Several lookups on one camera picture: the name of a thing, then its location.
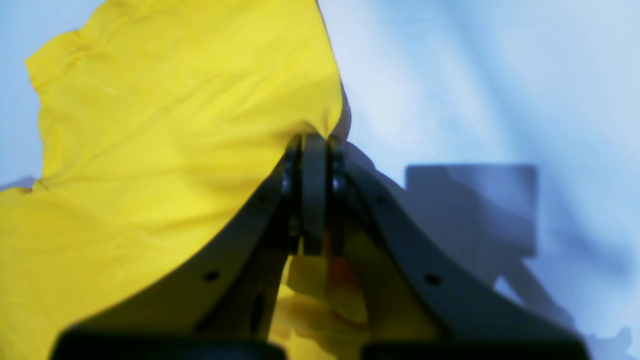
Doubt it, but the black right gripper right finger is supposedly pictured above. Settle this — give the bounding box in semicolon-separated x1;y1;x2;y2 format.
327;136;582;346

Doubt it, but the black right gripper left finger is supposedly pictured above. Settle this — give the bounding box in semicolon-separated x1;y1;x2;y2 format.
75;134;327;346

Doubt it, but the yellow-orange T-shirt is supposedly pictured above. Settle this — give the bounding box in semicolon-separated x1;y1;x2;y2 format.
1;0;345;360

